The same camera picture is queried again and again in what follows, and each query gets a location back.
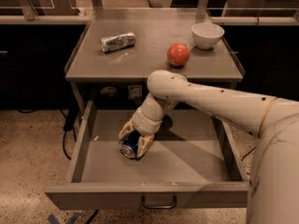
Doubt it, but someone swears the blue tape floor mark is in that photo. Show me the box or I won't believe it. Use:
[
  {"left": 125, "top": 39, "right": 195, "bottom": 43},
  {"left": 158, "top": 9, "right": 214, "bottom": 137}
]
[{"left": 47, "top": 212, "right": 81, "bottom": 224}]

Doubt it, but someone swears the blue pepsi can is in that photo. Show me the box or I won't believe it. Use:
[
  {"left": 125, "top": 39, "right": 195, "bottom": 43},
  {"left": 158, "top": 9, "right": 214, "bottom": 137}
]
[{"left": 121, "top": 131, "right": 140, "bottom": 160}]

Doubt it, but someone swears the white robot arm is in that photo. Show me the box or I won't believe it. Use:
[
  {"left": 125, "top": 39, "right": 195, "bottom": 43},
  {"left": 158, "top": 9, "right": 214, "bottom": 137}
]
[{"left": 119, "top": 70, "right": 299, "bottom": 224}]

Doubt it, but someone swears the grey counter cabinet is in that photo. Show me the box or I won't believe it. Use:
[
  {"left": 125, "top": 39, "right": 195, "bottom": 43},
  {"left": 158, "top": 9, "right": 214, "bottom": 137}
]
[{"left": 64, "top": 7, "right": 246, "bottom": 114}]

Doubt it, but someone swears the red apple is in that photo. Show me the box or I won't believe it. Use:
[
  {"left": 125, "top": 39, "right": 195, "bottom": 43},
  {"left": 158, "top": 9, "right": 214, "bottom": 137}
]
[{"left": 167, "top": 42, "right": 190, "bottom": 67}]

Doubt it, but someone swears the white bowl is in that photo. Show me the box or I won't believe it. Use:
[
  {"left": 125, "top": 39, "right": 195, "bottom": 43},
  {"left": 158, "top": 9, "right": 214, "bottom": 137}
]
[{"left": 191, "top": 22, "right": 224, "bottom": 49}]

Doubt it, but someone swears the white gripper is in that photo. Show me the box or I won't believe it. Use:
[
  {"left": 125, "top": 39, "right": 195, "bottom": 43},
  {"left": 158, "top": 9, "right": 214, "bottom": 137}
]
[{"left": 119, "top": 93, "right": 178, "bottom": 159}]

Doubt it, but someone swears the black floor cable left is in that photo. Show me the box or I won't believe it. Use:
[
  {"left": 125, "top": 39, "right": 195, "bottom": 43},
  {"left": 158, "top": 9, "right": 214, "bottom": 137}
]
[{"left": 15, "top": 107, "right": 78, "bottom": 161}]

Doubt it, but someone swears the metal drawer handle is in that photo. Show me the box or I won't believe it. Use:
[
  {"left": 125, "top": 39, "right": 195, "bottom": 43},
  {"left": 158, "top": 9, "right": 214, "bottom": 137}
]
[{"left": 141, "top": 195, "right": 178, "bottom": 210}]

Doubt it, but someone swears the silver foil snack bag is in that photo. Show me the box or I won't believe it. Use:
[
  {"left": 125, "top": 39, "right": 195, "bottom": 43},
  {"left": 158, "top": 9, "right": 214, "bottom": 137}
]
[{"left": 100, "top": 32, "right": 136, "bottom": 53}]

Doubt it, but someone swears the white label sticker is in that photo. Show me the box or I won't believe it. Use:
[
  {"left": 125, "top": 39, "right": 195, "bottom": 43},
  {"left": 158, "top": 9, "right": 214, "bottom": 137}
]
[{"left": 128, "top": 85, "right": 142, "bottom": 100}]

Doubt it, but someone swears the black floor cable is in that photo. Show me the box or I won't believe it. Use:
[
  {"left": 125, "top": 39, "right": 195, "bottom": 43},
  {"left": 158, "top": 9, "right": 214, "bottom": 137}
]
[
  {"left": 15, "top": 107, "right": 78, "bottom": 161},
  {"left": 241, "top": 146, "right": 257, "bottom": 175}
]

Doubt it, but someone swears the grey open drawer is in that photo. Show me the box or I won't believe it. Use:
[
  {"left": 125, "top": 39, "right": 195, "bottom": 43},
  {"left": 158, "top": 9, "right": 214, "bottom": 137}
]
[{"left": 45, "top": 102, "right": 248, "bottom": 210}]

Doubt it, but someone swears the black floor cable right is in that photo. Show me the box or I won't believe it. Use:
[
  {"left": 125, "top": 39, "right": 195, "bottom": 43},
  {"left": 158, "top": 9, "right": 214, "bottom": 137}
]
[{"left": 241, "top": 146, "right": 257, "bottom": 175}]

